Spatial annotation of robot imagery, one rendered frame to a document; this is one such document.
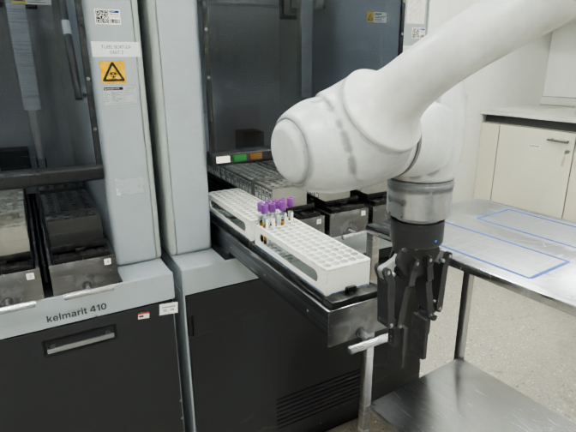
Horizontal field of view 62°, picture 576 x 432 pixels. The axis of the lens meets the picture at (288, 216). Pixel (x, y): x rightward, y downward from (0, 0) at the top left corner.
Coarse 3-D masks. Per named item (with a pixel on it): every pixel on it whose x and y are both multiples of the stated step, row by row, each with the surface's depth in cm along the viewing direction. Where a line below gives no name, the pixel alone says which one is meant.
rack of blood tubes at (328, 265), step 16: (256, 224) 107; (288, 224) 108; (304, 224) 106; (256, 240) 107; (272, 240) 100; (288, 240) 98; (304, 240) 98; (320, 240) 97; (336, 240) 97; (288, 256) 102; (304, 256) 89; (320, 256) 89; (336, 256) 89; (352, 256) 88; (304, 272) 96; (320, 272) 85; (336, 272) 84; (352, 272) 86; (368, 272) 88; (320, 288) 85; (336, 288) 85
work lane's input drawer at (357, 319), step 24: (216, 216) 128; (216, 240) 127; (240, 240) 114; (264, 264) 101; (288, 288) 93; (312, 288) 87; (360, 288) 87; (312, 312) 86; (336, 312) 81; (360, 312) 84; (336, 336) 83; (360, 336) 84; (384, 336) 83
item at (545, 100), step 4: (544, 96) 349; (548, 96) 347; (552, 96) 344; (540, 100) 351; (544, 100) 348; (548, 100) 346; (552, 100) 343; (556, 100) 340; (560, 100) 338; (564, 100) 336; (568, 100) 333; (572, 100) 331; (540, 104) 351; (544, 104) 349; (548, 104) 346; (552, 104) 344; (556, 104) 341; (560, 104) 339; (564, 104) 336; (568, 104) 333; (572, 104) 331
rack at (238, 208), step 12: (216, 192) 134; (228, 192) 133; (240, 192) 133; (216, 204) 135; (228, 204) 122; (240, 204) 122; (252, 204) 122; (228, 216) 125; (240, 216) 114; (252, 216) 112; (240, 228) 115; (252, 228) 110; (252, 240) 110
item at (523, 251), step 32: (384, 224) 120; (448, 224) 120; (480, 224) 119; (512, 224) 119; (544, 224) 119; (480, 256) 99; (512, 256) 99; (544, 256) 99; (512, 288) 88; (544, 288) 85; (416, 384) 144; (448, 384) 144; (480, 384) 144; (384, 416) 131; (416, 416) 131; (448, 416) 131; (480, 416) 131; (512, 416) 131; (544, 416) 131
